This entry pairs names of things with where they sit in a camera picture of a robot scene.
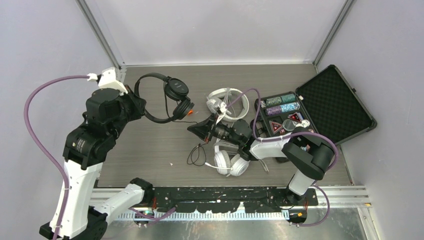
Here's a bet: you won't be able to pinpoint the triangular all-in button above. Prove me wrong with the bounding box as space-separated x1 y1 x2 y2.
269 120 283 134

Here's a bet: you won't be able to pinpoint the red black triangular button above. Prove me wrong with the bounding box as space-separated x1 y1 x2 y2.
287 112 304 123

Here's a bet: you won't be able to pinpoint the black on-ear headphones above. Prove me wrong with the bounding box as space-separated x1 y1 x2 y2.
134 72 195 124

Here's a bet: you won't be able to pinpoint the small white headphones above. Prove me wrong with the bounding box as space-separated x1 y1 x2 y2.
205 139 250 177

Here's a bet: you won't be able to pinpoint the purple poker chip row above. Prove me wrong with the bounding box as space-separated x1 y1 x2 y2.
264 105 282 116

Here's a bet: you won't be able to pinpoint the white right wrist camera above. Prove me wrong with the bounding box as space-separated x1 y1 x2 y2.
215 102 228 125

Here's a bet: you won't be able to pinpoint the clear round dealer button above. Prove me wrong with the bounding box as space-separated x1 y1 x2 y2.
282 119 297 132

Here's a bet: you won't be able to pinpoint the black poker chip case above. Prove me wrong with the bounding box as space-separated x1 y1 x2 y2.
254 64 378 146

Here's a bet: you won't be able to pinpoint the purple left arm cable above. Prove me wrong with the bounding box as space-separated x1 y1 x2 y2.
23 75 178 240

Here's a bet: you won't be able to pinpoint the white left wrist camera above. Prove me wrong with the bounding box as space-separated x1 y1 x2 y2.
86 67 128 96

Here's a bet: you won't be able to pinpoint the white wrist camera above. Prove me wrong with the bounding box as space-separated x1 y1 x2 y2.
215 102 228 125
86 67 128 96

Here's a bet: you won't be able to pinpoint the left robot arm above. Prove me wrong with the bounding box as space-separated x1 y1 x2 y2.
39 85 154 240

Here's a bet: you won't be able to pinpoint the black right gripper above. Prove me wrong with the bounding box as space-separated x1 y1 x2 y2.
188 112 243 146

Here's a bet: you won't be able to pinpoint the white ten poker chip stack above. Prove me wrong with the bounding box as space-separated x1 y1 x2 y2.
295 119 311 129

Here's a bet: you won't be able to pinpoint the grey headphone cable with USB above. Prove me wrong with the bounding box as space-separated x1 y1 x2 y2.
221 87 234 114

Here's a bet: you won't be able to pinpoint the blue poker chip row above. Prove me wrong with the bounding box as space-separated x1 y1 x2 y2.
280 101 301 113

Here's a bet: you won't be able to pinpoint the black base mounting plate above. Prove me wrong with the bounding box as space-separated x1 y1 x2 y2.
135 186 318 214

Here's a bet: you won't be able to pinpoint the large white grey headphones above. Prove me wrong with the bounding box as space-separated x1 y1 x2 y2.
206 87 250 123

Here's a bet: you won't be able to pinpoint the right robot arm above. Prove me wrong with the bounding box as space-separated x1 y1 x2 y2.
187 115 337 205

